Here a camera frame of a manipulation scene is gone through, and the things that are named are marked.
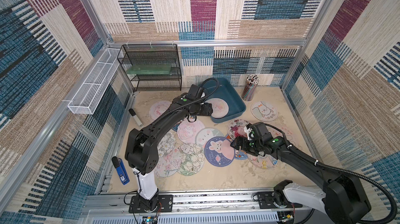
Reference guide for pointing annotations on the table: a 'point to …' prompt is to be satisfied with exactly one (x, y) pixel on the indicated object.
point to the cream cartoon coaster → (262, 162)
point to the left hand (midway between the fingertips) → (209, 110)
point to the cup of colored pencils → (252, 81)
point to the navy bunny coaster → (219, 152)
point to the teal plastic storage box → (225, 90)
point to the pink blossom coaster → (169, 164)
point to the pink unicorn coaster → (187, 131)
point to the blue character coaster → (238, 154)
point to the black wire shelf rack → (152, 54)
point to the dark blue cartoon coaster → (175, 126)
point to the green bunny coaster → (203, 135)
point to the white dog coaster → (264, 111)
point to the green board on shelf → (149, 70)
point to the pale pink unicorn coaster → (220, 107)
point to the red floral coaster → (236, 128)
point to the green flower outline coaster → (190, 159)
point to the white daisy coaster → (166, 145)
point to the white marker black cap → (132, 112)
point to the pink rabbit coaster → (290, 135)
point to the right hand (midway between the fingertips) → (238, 149)
